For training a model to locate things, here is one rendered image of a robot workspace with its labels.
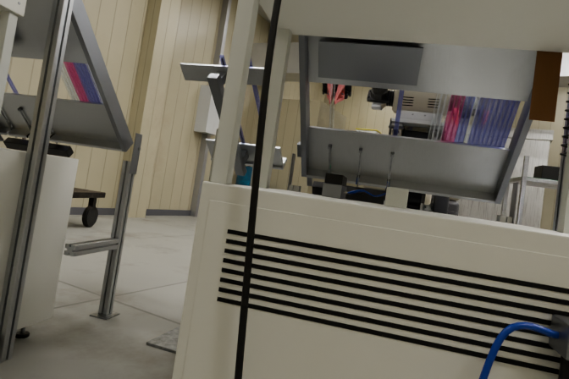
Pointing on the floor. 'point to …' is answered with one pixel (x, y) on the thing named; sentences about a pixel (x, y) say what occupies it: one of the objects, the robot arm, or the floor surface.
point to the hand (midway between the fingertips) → (332, 101)
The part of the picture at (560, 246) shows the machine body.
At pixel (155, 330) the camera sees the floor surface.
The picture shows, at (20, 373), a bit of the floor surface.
